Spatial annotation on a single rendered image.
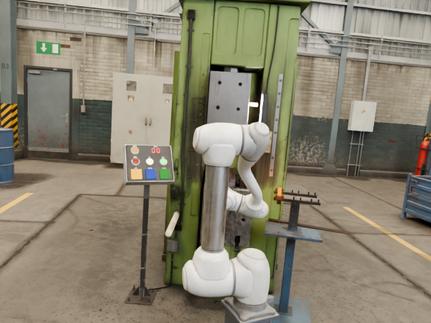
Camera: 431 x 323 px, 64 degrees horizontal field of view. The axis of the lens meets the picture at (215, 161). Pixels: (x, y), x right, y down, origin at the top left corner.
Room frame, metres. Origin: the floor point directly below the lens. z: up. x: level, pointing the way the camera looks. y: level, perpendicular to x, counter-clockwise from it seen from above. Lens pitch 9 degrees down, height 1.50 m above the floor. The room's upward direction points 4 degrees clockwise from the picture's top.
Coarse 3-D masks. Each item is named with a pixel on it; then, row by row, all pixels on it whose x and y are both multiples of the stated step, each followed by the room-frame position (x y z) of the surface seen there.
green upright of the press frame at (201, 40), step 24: (192, 0) 2.72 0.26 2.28; (192, 24) 2.72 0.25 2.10; (192, 48) 2.72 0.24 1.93; (192, 72) 2.72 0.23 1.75; (192, 96) 2.72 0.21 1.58; (192, 120) 2.72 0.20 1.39; (192, 144) 2.72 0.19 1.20; (192, 168) 2.72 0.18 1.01; (192, 192) 2.72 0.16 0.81; (192, 216) 2.72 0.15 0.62; (192, 240) 2.72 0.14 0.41; (168, 264) 2.72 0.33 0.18
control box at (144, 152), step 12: (132, 156) 2.39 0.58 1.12; (144, 156) 2.43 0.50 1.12; (156, 156) 2.47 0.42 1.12; (168, 156) 2.50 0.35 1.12; (132, 168) 2.35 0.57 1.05; (144, 168) 2.39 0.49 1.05; (156, 168) 2.42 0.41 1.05; (168, 168) 2.46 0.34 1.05; (132, 180) 2.31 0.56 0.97; (144, 180) 2.34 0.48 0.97; (156, 180) 2.38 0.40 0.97; (168, 180) 2.41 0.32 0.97
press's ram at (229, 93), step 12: (216, 72) 2.58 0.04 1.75; (228, 72) 2.58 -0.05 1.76; (216, 84) 2.58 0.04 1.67; (228, 84) 2.58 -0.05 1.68; (240, 84) 2.58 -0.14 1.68; (216, 96) 2.58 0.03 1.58; (228, 96) 2.58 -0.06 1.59; (240, 96) 2.58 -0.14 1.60; (216, 108) 2.59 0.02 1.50; (228, 108) 2.58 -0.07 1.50; (240, 108) 2.58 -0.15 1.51; (216, 120) 2.58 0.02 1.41; (228, 120) 2.58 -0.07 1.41; (240, 120) 2.58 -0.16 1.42
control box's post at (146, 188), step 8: (144, 192) 2.48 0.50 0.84; (144, 200) 2.49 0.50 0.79; (144, 208) 2.49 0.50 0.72; (144, 216) 2.49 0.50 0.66; (144, 224) 2.49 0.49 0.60; (144, 232) 2.49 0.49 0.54; (144, 240) 2.49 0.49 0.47; (144, 248) 2.49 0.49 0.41; (144, 256) 2.49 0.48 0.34; (144, 264) 2.49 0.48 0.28; (144, 272) 2.49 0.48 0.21; (144, 280) 2.50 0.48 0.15
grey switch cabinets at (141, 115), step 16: (128, 80) 7.71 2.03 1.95; (144, 80) 7.75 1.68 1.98; (160, 80) 7.79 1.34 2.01; (112, 96) 7.68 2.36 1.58; (128, 96) 7.72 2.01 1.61; (144, 96) 7.75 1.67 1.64; (160, 96) 7.79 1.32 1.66; (112, 112) 7.69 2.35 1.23; (128, 112) 7.72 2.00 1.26; (144, 112) 7.75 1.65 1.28; (160, 112) 7.80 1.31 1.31; (112, 128) 7.69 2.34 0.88; (128, 128) 7.72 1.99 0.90; (144, 128) 7.75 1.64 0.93; (160, 128) 7.80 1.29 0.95; (112, 144) 7.69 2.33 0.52; (144, 144) 7.75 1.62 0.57; (160, 144) 7.80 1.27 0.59; (112, 160) 7.69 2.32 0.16
